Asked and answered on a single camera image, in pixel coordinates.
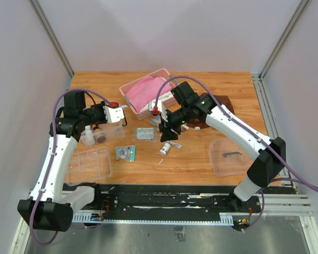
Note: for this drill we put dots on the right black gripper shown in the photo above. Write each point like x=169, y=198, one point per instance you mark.
x=167, y=134

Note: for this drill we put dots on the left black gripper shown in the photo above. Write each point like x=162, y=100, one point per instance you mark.
x=100, y=105

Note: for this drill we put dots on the green white bandage packet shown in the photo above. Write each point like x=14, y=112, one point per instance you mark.
x=155, y=121

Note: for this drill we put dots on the white medicine bottle green label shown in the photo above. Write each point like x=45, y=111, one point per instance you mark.
x=88, y=136

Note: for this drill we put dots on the teal plaster packet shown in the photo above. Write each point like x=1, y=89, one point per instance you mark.
x=126, y=153

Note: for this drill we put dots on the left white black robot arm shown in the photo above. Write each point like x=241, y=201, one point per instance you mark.
x=46, y=208

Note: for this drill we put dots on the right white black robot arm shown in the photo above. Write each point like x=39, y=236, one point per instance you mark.
x=268, y=155

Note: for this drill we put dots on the clear plastic medicine box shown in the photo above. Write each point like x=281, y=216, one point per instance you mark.
x=112, y=131

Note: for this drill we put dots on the small bandage roll packet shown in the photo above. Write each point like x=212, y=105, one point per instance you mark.
x=165, y=148

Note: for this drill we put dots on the thin white sachet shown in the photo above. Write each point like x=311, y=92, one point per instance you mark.
x=175, y=144

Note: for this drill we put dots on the brown glass bottle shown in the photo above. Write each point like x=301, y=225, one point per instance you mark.
x=98, y=135

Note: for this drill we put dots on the white folded cloth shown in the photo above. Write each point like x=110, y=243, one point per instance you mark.
x=165, y=98

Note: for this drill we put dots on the pink plastic basket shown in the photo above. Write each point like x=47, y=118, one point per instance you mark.
x=125, y=88

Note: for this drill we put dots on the pink folded cloth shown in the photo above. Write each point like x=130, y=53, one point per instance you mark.
x=144, y=91

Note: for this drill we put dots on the clear divided tray insert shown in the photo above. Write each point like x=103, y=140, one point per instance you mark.
x=89, y=167

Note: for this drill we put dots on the clear box lid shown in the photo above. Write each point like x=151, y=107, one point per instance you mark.
x=227, y=158

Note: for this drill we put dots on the brown towel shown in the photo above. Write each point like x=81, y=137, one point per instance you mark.
x=204, y=106

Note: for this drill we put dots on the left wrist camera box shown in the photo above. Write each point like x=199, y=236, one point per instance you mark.
x=113, y=115

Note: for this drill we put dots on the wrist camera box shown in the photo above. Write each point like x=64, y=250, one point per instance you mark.
x=113, y=115
x=157, y=108

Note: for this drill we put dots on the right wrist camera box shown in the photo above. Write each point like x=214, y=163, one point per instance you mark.
x=157, y=108

